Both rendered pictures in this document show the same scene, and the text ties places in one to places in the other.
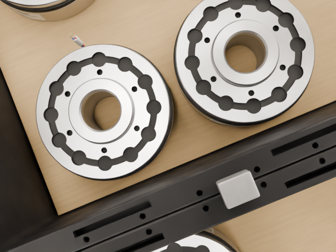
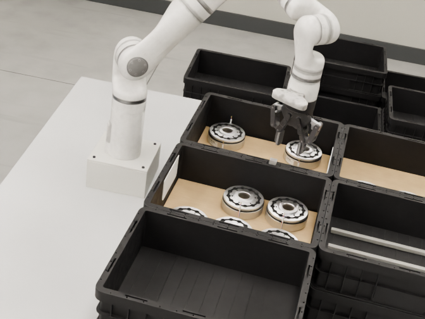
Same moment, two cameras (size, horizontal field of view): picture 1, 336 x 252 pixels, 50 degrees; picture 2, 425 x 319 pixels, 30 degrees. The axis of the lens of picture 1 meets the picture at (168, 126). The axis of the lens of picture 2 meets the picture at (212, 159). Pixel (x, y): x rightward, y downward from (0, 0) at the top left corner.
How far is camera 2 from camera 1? 187 cm
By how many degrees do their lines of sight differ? 62
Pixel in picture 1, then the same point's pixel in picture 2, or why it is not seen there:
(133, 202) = (293, 171)
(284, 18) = (227, 197)
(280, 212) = not seen: hidden behind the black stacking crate
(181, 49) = (258, 205)
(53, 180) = (313, 218)
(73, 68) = (288, 219)
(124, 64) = (274, 212)
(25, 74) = (303, 238)
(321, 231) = not seen: hidden behind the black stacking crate
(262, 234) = not seen: hidden behind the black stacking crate
